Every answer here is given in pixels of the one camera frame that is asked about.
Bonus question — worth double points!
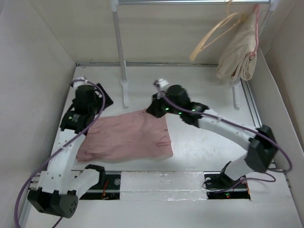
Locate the pink trousers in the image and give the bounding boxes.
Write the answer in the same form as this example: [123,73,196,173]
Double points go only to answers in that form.
[76,110,173,162]

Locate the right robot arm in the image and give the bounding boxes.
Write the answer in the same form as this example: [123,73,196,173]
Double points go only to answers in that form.
[146,79,277,191]

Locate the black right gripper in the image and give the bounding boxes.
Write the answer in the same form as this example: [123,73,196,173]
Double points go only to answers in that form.
[145,92,181,119]

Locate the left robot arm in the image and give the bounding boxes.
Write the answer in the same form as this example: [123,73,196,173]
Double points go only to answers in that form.
[27,79,113,218]

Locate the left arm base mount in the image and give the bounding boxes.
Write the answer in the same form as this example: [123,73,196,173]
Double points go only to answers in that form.
[80,171,121,200]

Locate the pink hanger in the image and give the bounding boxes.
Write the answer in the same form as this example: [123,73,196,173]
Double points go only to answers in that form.
[250,4,260,58]

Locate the metal clothes rack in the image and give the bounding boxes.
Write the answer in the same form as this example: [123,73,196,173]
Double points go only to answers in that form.
[110,0,279,108]

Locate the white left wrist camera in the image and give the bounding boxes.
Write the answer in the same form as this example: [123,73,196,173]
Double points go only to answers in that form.
[73,76,87,83]

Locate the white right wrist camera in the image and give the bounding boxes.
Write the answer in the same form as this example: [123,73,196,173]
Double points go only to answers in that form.
[154,78,170,91]

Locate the beige hanging trousers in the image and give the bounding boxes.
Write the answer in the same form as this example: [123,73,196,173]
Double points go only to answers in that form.
[216,12,257,82]

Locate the beige wooden hanger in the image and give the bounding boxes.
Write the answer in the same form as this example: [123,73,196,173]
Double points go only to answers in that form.
[189,0,247,62]

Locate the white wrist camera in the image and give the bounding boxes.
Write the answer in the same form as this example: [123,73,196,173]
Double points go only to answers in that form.
[154,78,170,91]
[73,76,87,83]

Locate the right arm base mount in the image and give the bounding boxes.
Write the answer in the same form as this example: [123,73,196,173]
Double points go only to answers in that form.
[202,172,251,200]

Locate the white foam strip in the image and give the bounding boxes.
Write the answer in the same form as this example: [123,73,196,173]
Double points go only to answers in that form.
[120,171,207,201]

